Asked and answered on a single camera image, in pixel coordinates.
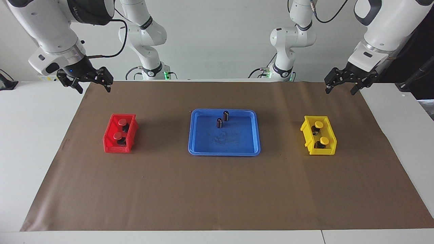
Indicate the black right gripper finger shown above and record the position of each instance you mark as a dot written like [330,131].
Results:
[104,76]
[66,79]

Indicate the red push button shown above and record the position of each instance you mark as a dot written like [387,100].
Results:
[118,136]
[122,121]

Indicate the red plastic bin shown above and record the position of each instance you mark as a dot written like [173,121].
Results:
[112,145]

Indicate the brown paper table mat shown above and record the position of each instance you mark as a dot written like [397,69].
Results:
[217,189]

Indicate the black camera stand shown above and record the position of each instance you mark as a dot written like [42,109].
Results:
[415,76]

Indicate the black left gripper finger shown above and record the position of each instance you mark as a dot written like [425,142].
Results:
[364,83]
[335,76]

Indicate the dark cylindrical capacitor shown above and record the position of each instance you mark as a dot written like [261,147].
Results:
[219,123]
[225,116]

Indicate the yellow plastic bin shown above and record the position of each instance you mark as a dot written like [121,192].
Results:
[330,149]

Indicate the blue plastic tray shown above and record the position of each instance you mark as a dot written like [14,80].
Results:
[223,142]

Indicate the black clamp at table edge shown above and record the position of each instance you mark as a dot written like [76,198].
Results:
[6,83]

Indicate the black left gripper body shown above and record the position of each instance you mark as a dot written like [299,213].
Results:
[359,73]

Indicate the yellow push button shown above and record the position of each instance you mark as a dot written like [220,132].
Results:
[324,140]
[318,124]

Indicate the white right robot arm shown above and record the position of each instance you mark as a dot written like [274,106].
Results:
[51,23]

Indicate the white box with yellow label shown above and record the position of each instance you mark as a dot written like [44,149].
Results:
[47,78]

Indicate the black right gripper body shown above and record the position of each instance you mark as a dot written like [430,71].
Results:
[79,69]

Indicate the black backdrop panel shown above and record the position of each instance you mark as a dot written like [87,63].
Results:
[420,47]

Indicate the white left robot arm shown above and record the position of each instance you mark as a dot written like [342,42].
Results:
[383,27]

